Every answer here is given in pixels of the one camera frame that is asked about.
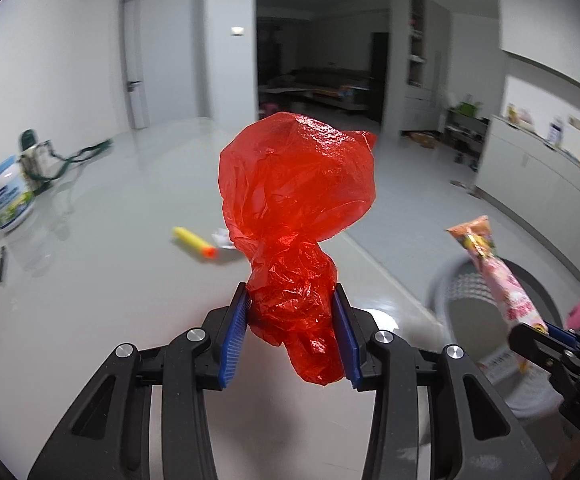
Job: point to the yellow tube with orange cap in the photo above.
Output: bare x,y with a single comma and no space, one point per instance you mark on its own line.
192,242

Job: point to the pink plush bag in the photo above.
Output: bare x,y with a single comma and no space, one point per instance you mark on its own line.
525,119

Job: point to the white low cabinet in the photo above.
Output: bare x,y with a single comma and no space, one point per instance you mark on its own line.
534,185

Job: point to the small pink stool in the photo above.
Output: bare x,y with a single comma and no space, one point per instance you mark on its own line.
270,109

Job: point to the cardboard box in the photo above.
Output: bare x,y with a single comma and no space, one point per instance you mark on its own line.
422,139

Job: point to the wall light switch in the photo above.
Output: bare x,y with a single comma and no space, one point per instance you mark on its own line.
238,31

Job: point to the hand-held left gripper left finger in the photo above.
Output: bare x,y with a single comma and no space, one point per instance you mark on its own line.
232,340

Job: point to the tall white shelf cabinet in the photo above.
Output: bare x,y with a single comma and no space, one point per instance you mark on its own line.
417,60

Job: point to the yellow carton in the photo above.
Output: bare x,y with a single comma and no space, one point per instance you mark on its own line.
511,113

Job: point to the green tote bag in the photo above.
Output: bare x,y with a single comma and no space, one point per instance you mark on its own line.
465,110

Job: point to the blue white milk powder can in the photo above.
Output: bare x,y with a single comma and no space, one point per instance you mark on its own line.
10,195

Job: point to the grey perforated plastic basket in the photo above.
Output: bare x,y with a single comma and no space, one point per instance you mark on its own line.
469,310

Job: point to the shoe shelf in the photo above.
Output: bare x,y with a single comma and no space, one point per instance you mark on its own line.
464,132

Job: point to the white paper bag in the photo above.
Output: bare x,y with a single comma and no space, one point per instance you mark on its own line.
451,102

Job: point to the red plastic bag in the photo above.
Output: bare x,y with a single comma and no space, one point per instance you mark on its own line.
290,185

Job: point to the white door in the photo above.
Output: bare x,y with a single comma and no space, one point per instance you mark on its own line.
165,55

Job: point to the black pen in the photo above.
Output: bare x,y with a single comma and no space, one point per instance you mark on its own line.
2,264

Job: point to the white wall cabinet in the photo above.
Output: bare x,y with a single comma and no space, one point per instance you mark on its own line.
544,15

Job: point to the dark sofa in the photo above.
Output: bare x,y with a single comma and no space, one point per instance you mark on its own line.
320,85

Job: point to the pink snack packet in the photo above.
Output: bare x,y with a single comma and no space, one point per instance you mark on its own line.
499,280

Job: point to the small white wrapper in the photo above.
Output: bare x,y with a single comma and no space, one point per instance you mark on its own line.
225,239

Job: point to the white blue crumpled wrapper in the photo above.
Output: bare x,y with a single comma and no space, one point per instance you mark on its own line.
500,362

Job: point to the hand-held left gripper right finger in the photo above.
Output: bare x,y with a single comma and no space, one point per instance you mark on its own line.
347,340

